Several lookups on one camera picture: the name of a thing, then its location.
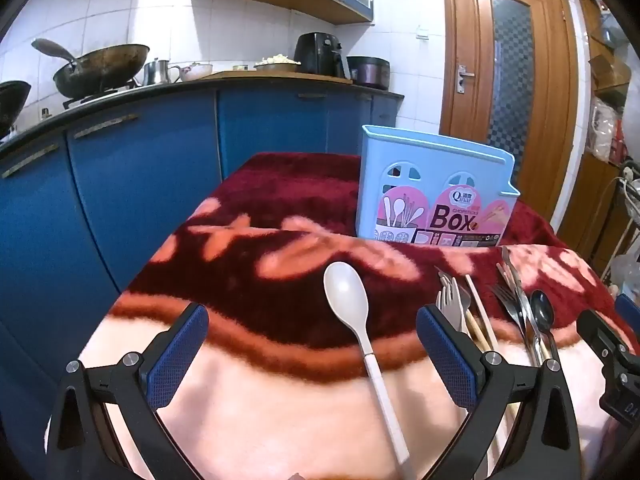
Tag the light blue utensil holder box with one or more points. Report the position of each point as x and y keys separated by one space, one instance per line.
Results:
x=440 y=170

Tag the gas stove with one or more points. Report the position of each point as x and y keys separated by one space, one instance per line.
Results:
x=82 y=100

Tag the clear bag with pink contents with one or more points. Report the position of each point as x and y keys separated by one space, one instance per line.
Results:
x=605 y=130

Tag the light blue plastic container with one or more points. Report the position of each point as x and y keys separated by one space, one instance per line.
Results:
x=612 y=30

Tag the wooden chopstick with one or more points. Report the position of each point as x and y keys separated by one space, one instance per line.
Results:
x=482 y=337
x=475 y=330

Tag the white wall switch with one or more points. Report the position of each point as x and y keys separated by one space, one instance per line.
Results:
x=423 y=32

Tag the black wok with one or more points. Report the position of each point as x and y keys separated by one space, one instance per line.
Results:
x=100 y=67

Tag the small metal spoon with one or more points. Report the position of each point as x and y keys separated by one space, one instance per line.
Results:
x=462 y=297

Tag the red floral blanket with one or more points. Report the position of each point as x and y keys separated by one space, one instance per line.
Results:
x=280 y=410

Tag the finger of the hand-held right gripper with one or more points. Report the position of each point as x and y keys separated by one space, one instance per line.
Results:
x=595 y=330
x=627 y=307

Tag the black pan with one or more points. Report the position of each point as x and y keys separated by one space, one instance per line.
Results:
x=12 y=102

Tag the steel kettle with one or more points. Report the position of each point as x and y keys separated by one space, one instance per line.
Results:
x=157 y=74

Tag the light metal fork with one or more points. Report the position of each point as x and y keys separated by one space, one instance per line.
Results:
x=447 y=310

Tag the cardboard box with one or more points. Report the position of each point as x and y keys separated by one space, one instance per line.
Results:
x=610 y=72

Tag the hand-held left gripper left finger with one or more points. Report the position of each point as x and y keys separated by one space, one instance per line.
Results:
x=177 y=355

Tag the bowl of white food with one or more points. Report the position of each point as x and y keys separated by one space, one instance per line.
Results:
x=277 y=62

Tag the white plastic spoon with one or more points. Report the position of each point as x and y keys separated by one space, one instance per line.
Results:
x=345 y=295

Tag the large shiny metal spoon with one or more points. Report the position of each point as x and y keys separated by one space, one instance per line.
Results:
x=542 y=310

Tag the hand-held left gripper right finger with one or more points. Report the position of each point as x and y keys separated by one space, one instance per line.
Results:
x=445 y=360

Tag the long slim metal utensil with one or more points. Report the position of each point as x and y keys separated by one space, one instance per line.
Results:
x=510 y=270

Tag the metal spatula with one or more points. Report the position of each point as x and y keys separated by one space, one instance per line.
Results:
x=50 y=49

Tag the blue kitchen base cabinet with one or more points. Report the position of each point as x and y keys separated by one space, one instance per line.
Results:
x=125 y=185

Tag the black air fryer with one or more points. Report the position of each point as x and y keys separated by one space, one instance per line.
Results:
x=317 y=55

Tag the wooden door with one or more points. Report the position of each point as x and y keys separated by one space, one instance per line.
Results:
x=465 y=25

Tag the wooden shelf unit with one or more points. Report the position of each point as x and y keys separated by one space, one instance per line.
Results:
x=582 y=200

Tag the dark rice cooker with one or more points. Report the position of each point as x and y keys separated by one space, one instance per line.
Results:
x=369 y=72

